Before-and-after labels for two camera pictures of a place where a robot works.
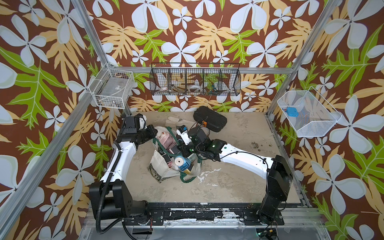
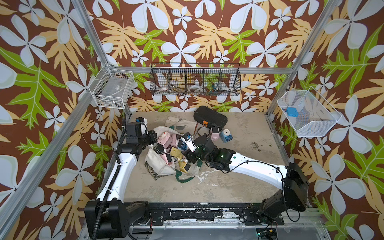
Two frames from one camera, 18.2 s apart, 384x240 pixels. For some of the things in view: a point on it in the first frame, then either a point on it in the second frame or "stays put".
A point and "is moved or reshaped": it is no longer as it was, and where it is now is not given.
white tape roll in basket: x=195 y=86 stays put
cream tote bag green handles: x=167 y=161 is moved or reshaped
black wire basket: x=195 y=79 stays put
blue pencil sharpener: x=182 y=163 to x=226 y=136
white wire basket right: x=309 y=113 stays put
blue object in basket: x=292 y=111 stays put
